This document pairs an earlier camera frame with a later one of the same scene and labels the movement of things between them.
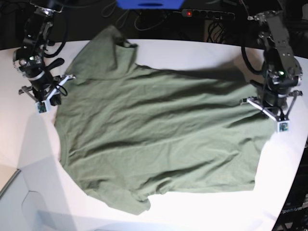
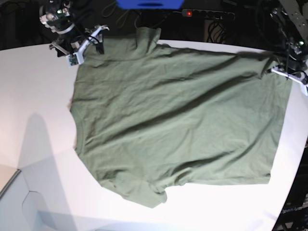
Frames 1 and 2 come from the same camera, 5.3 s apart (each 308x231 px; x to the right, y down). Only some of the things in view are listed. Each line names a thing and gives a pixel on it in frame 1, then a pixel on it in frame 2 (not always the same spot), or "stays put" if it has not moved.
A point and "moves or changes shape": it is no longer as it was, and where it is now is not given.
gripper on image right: (277, 107) -> (295, 68)
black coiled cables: (216, 32) stays put
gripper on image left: (44, 88) -> (75, 43)
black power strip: (204, 13) stays put
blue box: (151, 4) stays put
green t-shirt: (131, 134) moves or changes shape
